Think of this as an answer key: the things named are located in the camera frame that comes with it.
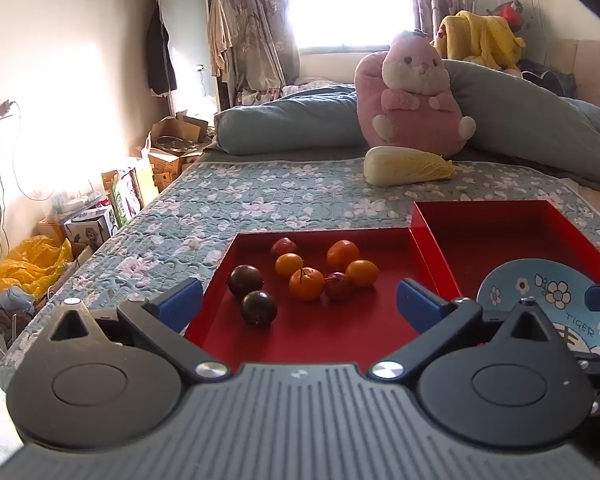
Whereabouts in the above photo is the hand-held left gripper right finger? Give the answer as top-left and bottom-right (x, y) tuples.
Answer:
(372, 279), (557, 383)

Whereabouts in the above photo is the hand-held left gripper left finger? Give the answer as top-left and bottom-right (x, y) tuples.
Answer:
(50, 277), (231, 383)

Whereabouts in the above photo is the blue flower-print plate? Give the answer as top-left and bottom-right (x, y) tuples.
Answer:
(476, 258), (600, 364)

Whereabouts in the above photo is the small yellow-orange citrus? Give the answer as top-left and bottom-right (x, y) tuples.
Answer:
(275, 253), (305, 278)
(345, 259), (380, 288)

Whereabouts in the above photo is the dark purple tomato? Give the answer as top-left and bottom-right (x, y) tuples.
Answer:
(227, 265), (265, 298)
(241, 290), (278, 328)

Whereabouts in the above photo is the deep orange tangerine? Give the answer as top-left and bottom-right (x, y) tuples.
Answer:
(288, 267), (326, 303)
(326, 240), (360, 272)

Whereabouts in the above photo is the shallow red tray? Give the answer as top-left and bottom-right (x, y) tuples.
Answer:
(184, 227), (464, 377)

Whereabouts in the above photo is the deep red tray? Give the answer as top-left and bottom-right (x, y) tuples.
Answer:
(409, 199), (600, 312)

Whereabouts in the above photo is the floral quilted bedspread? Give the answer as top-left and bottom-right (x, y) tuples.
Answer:
(0, 157), (600, 386)

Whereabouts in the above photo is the printed white box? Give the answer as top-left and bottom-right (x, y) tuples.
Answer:
(62, 207), (115, 250)

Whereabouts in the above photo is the green and white carton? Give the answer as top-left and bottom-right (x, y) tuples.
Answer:
(101, 166), (147, 227)

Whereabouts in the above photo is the napa cabbage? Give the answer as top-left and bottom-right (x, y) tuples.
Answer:
(363, 146), (457, 187)

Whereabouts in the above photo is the open cardboard box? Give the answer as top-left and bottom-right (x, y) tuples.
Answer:
(139, 114), (214, 192)

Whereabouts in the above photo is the yellow plastic bag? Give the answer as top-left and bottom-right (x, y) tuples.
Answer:
(0, 235), (74, 300)

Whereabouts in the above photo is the pink plush hamster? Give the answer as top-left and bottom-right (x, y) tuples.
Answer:
(355, 29), (477, 158)

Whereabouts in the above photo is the blue-grey duvet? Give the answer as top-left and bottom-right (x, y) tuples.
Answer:
(213, 57), (600, 192)

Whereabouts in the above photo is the dark clothing pile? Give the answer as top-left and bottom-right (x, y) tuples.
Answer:
(520, 59), (577, 97)

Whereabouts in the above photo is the beige padded headboard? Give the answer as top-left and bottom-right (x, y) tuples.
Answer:
(545, 38), (600, 111)

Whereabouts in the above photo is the black hanging coat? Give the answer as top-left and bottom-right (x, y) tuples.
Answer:
(146, 6), (179, 97)

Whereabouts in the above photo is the white wardrobe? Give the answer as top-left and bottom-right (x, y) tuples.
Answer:
(156, 0), (220, 117)

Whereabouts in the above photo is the beige hanging garment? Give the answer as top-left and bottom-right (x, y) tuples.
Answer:
(207, 0), (234, 80)

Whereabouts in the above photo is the yellow blanket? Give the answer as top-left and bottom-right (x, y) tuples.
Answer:
(431, 9), (527, 72)

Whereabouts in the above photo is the red plush toy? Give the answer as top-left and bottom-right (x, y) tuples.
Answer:
(485, 0), (526, 32)

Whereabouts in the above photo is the bright window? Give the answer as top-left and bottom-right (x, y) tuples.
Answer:
(286, 0), (417, 55)

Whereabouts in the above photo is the dark power cable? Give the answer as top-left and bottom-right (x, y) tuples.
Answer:
(0, 105), (37, 261)

